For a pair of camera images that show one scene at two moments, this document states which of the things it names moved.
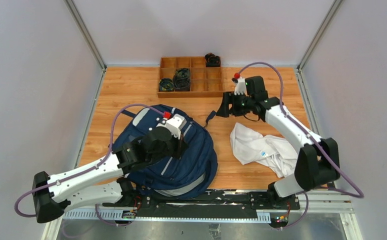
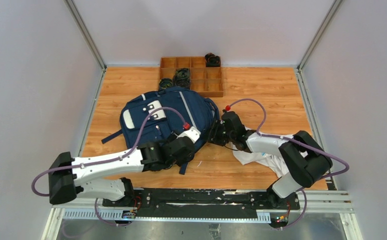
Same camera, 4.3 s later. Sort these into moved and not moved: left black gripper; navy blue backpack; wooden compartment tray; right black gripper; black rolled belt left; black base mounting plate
Moved: navy blue backpack; right black gripper
Not moved: black rolled belt left; wooden compartment tray; black base mounting plate; left black gripper
